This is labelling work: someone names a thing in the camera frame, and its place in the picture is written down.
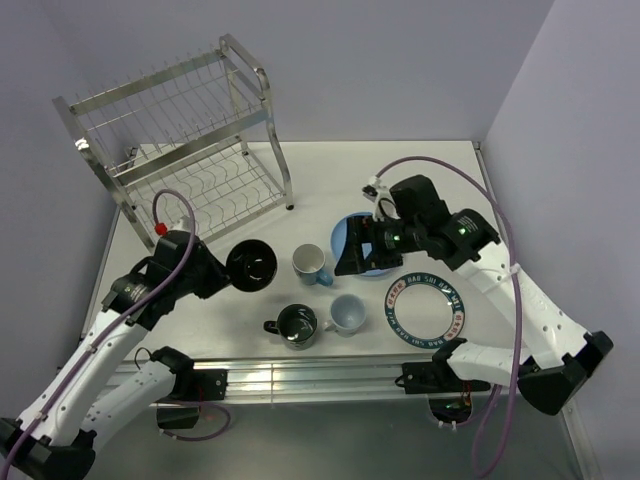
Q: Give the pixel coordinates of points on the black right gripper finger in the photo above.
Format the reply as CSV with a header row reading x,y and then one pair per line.
x,y
359,229
352,260

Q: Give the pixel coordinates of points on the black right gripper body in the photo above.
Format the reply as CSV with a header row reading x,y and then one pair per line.
x,y
394,238

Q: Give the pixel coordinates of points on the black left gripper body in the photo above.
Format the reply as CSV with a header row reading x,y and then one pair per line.
x,y
205,278

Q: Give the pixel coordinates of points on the black bowl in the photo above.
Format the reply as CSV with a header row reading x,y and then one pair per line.
x,y
251,265

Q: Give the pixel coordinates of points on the white mug blue handle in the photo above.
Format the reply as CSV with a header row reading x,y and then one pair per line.
x,y
308,262

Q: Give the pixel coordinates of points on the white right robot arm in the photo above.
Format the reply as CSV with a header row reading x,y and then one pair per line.
x,y
558,355

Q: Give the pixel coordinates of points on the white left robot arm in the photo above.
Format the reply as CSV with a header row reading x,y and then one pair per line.
x,y
60,434

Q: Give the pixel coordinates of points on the stainless steel dish rack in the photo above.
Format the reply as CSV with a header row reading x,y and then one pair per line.
x,y
203,126

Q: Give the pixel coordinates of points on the light blue plate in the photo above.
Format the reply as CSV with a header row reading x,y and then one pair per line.
x,y
338,242

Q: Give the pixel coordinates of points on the white plate green rim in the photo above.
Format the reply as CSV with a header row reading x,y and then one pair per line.
x,y
424,310

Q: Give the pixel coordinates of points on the light grey cup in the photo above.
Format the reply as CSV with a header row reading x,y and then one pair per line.
x,y
347,315

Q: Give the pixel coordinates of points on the black mug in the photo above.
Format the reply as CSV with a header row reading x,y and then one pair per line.
x,y
296,325

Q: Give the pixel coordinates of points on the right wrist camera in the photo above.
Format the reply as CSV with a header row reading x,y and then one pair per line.
x,y
380,196

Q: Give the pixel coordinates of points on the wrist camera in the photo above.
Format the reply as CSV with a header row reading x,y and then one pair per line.
x,y
380,196
172,227

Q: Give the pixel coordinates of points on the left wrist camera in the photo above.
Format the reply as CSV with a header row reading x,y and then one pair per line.
x,y
172,227

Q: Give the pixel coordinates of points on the aluminium mounting rail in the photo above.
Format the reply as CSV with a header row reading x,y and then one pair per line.
x,y
311,380

